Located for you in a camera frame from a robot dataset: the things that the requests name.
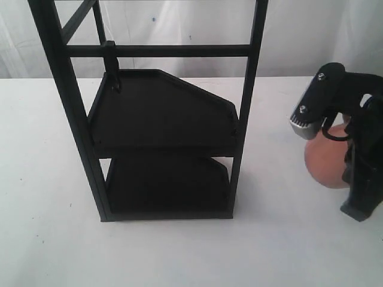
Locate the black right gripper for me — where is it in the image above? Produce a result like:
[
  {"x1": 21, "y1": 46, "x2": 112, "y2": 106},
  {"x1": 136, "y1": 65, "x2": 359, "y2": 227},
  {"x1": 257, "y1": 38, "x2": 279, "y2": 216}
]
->
[{"x1": 290, "y1": 62, "x2": 382, "y2": 222}]

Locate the terracotta ceramic mug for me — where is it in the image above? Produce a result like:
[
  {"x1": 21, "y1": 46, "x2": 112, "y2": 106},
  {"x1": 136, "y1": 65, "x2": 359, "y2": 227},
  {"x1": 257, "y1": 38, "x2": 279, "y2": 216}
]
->
[{"x1": 304, "y1": 132, "x2": 348, "y2": 189}]

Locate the white backdrop curtain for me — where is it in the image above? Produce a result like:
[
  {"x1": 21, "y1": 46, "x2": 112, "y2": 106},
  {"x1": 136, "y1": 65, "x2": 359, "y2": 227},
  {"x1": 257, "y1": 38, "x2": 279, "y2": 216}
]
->
[{"x1": 1, "y1": 1, "x2": 382, "y2": 78}]

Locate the black two-tier shelf rack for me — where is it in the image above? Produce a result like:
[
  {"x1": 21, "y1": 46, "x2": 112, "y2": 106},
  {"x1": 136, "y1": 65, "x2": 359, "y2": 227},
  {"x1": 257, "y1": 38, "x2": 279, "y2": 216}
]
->
[{"x1": 29, "y1": 1, "x2": 268, "y2": 222}]

